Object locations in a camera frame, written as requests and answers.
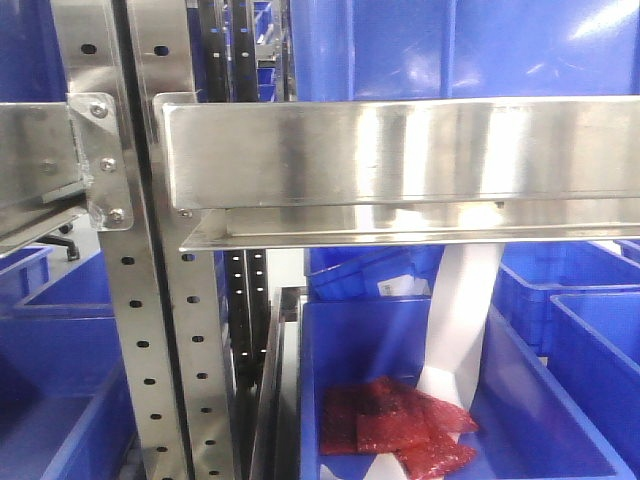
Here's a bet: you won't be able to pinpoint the black perforated rear upright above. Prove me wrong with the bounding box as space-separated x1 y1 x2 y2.
198 1 269 388

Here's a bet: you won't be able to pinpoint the blue bin lower left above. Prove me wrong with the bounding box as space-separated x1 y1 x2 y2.
1 247 135 479

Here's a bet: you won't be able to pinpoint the blue bin behind centre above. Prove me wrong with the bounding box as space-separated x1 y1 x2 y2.
304 245 444 301

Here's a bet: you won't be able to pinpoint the blue bin behind right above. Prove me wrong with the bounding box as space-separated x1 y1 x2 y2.
491 241 639 356

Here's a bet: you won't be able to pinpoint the steel perforated upright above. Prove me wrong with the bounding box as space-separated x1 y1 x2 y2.
51 1 189 479
127 1 241 479

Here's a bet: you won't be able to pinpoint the blue bin lower right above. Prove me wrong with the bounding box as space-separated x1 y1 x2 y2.
548 293 639 474

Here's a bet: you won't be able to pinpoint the white paper strip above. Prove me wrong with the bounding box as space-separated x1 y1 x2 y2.
319 243 506 480

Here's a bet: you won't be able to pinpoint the right steel perforated upright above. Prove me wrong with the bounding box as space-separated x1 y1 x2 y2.
127 1 241 479

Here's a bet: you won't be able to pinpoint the steel shelf front rail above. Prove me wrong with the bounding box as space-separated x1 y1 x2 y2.
153 93 639 250

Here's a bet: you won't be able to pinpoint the red bubble bags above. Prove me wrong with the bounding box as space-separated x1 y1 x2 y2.
319 376 479 479

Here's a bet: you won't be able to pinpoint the left steel perforated upright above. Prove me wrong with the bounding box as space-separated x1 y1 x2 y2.
51 1 189 479

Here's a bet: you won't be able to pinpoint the blue bin with red bags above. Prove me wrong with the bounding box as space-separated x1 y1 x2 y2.
298 295 636 480

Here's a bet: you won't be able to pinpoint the steel shelf rail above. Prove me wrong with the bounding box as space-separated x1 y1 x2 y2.
1 102 86 257
153 93 639 250

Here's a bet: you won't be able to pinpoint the left steel shelf rail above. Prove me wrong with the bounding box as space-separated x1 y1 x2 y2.
1 102 86 257

